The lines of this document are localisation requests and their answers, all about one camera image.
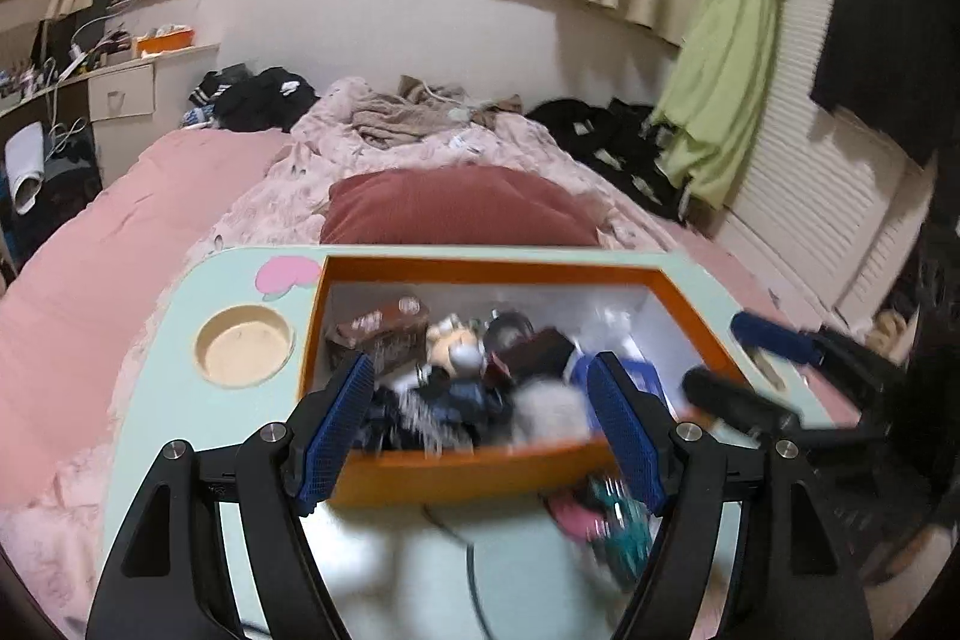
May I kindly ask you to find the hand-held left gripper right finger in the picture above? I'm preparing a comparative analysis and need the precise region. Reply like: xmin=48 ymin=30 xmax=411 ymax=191
xmin=587 ymin=350 xmax=877 ymax=640

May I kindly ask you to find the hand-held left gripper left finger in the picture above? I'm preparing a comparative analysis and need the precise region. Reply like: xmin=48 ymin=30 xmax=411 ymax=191
xmin=85 ymin=351 xmax=376 ymax=640

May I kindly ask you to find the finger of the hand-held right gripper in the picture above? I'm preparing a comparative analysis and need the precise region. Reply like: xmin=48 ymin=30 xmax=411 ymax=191
xmin=729 ymin=308 xmax=902 ymax=387
xmin=681 ymin=366 xmax=887 ymax=447

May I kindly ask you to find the blue tin box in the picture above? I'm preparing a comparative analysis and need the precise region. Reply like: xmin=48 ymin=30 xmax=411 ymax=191
xmin=566 ymin=355 xmax=668 ymax=416

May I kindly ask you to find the fluffy white brown pompom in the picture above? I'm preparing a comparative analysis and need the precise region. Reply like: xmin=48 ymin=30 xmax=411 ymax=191
xmin=510 ymin=381 xmax=593 ymax=450

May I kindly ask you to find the orange cardboard box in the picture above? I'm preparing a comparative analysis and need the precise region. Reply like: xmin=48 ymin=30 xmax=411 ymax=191
xmin=298 ymin=256 xmax=751 ymax=510

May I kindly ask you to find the mint green desktop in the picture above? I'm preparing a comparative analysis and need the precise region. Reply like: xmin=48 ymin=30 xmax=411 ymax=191
xmin=97 ymin=244 xmax=833 ymax=640

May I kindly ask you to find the pink teal packet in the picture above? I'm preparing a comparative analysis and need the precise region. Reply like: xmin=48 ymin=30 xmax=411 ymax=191
xmin=544 ymin=471 xmax=661 ymax=592

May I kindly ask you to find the clear plastic bag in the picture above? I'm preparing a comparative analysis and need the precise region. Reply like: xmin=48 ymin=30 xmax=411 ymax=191
xmin=585 ymin=302 xmax=640 ymax=356

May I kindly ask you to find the dark patterned pouch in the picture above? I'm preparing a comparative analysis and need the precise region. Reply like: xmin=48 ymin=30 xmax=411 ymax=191
xmin=360 ymin=377 xmax=511 ymax=457

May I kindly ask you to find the small brown carton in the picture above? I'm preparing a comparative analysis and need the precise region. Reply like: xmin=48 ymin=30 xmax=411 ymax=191
xmin=326 ymin=299 xmax=432 ymax=363

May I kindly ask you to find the black glasses case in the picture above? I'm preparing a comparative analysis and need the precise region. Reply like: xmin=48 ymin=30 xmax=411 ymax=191
xmin=484 ymin=326 xmax=578 ymax=386

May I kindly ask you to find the small doll figure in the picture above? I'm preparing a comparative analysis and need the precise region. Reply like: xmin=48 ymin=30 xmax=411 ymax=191
xmin=424 ymin=317 xmax=485 ymax=378

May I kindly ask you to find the white louvered closet door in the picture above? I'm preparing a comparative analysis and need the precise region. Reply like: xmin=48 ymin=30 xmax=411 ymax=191
xmin=697 ymin=0 xmax=938 ymax=326

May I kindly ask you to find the dusty red pillow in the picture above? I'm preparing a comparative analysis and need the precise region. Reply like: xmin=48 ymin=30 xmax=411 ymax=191
xmin=319 ymin=164 xmax=605 ymax=247

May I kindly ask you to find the large black clothes pile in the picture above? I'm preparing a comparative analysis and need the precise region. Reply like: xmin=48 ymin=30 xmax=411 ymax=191
xmin=525 ymin=96 xmax=691 ymax=221

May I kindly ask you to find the pink floral blanket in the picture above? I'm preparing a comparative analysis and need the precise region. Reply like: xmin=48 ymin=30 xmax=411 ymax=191
xmin=0 ymin=76 xmax=680 ymax=618

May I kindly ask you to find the light green hanging garment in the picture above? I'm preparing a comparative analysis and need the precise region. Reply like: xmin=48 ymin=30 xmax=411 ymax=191
xmin=651 ymin=0 xmax=800 ymax=210

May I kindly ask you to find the beige cloth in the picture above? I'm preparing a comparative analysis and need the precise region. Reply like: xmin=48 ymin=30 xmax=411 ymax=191
xmin=352 ymin=74 xmax=526 ymax=150

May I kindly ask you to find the black hanging garment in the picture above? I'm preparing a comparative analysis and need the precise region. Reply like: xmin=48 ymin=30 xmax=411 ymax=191
xmin=810 ymin=0 xmax=946 ymax=165

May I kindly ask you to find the small black clothes pile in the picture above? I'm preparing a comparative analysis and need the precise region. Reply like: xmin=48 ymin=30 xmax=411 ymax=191
xmin=187 ymin=66 xmax=320 ymax=133

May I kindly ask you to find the white desk with drawer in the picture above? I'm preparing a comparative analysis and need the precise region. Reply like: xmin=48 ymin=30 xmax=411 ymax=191
xmin=0 ymin=44 xmax=222 ymax=191

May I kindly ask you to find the white rolled sheet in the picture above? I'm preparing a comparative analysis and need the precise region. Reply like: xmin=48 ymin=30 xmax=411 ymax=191
xmin=4 ymin=122 xmax=46 ymax=214

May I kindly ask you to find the orange storage tray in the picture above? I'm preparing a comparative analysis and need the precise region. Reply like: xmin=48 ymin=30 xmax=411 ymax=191
xmin=135 ymin=29 xmax=196 ymax=58

